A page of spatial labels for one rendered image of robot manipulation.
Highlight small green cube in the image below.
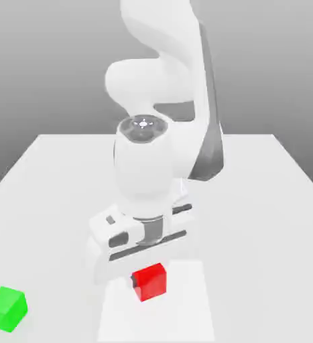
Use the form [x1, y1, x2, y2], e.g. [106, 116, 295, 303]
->
[0, 285, 29, 334]

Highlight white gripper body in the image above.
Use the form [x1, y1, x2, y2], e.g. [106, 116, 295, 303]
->
[85, 202, 198, 287]

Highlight small red cube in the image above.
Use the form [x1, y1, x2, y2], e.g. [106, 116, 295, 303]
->
[131, 263, 168, 303]

